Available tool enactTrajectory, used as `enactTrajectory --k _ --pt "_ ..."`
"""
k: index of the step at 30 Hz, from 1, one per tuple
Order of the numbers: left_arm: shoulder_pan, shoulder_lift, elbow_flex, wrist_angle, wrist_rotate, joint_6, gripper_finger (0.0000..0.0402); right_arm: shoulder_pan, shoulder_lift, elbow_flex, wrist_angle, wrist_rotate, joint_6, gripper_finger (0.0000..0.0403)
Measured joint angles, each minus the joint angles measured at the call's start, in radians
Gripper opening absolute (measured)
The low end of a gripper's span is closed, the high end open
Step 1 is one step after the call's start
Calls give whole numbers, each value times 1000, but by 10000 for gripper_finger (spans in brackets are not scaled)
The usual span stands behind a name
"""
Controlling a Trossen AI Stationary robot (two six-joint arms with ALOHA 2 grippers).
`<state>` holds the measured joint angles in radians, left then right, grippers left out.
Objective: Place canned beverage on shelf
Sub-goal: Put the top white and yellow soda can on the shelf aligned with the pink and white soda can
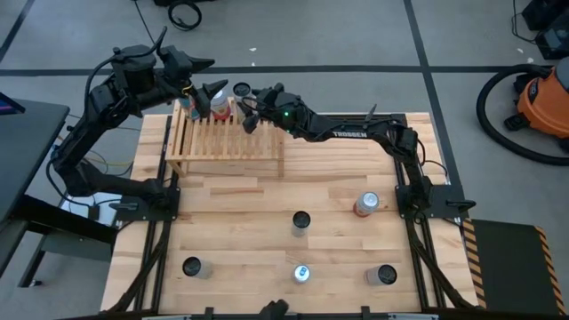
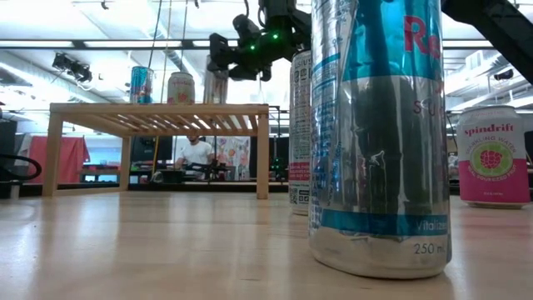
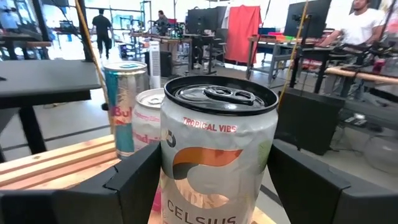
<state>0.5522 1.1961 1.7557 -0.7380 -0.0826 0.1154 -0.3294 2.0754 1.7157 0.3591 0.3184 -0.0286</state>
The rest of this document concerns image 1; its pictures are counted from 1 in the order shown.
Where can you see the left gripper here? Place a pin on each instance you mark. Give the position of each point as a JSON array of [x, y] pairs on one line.
[[175, 69]]

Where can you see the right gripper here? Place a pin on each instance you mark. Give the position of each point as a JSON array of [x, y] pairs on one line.
[[282, 109]]

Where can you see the white Celsius can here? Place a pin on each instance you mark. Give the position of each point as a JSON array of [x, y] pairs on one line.
[[192, 266], [386, 274], [242, 90], [301, 220]]

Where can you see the pink white Spindrift can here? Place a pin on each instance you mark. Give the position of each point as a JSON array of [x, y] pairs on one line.
[[368, 202], [221, 109]]

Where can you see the blue silver Red Bull can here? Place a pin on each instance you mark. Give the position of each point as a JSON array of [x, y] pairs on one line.
[[192, 111], [302, 274]]

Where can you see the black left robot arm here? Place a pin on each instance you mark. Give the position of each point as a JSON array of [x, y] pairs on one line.
[[84, 129]]

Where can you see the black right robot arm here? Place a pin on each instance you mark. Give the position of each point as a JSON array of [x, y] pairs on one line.
[[355, 131]]

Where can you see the wooden slatted shelf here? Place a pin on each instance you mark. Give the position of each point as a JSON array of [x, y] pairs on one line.
[[231, 142]]

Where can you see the yellow label tag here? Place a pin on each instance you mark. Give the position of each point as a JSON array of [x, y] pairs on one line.
[[186, 90]]

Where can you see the white box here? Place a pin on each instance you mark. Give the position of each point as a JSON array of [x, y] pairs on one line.
[[104, 201]]

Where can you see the small black charger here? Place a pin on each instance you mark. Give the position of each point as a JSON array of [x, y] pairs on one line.
[[93, 212]]

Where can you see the black desk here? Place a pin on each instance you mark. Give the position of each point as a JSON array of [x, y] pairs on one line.
[[26, 146]]

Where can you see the small black rounded object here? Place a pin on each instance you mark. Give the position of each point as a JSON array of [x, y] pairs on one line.
[[274, 310]]

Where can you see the monitor with blue screen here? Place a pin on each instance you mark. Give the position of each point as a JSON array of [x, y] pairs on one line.
[[9, 106]]

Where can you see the orange shop vacuum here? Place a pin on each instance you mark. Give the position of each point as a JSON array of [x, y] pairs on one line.
[[544, 104], [480, 109]]

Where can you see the black hazard-striped floor mat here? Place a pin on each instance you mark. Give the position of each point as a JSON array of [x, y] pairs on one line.
[[507, 266]]

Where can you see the black equipment cases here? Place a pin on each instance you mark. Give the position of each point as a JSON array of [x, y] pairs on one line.
[[553, 40]]

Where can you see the black aluminium table frame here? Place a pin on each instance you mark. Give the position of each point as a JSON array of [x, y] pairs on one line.
[[347, 117]]

